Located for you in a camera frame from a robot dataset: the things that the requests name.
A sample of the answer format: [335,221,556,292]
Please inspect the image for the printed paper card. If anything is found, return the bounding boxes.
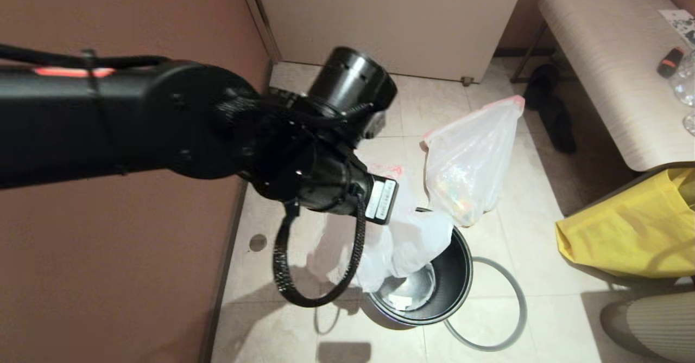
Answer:
[658,9,695,48]

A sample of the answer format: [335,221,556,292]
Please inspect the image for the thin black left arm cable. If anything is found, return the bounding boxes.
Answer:
[0,43,172,72]

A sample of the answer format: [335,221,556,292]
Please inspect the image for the dark baseboard strip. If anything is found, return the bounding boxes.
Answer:
[198,59,275,363]

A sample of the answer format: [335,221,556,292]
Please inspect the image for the yellow fabric bag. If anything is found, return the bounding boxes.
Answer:
[555,168,695,280]

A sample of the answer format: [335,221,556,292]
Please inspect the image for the beige wood-grain bench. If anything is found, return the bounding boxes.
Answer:
[510,0,695,173]

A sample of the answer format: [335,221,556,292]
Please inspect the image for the black round trash bin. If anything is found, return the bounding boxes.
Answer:
[361,207,474,327]

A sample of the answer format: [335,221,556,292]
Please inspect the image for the grey bin rim ring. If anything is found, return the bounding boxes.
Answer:
[444,257,528,352]

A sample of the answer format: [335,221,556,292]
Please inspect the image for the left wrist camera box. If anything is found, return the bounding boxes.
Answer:
[354,111,388,141]

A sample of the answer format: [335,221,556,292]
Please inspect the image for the black remote with red button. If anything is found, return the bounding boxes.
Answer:
[656,47,686,80]

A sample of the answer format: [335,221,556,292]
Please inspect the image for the white door panel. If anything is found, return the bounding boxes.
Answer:
[236,0,530,84]

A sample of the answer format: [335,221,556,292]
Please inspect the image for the white trash bag with rubbish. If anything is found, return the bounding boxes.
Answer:
[421,95,526,228]

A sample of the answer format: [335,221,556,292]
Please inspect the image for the black slipper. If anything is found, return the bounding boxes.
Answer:
[539,96,578,155]
[523,63,561,111]

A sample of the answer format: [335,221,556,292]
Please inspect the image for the white red-printed bag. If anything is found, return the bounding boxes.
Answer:
[306,162,454,293]

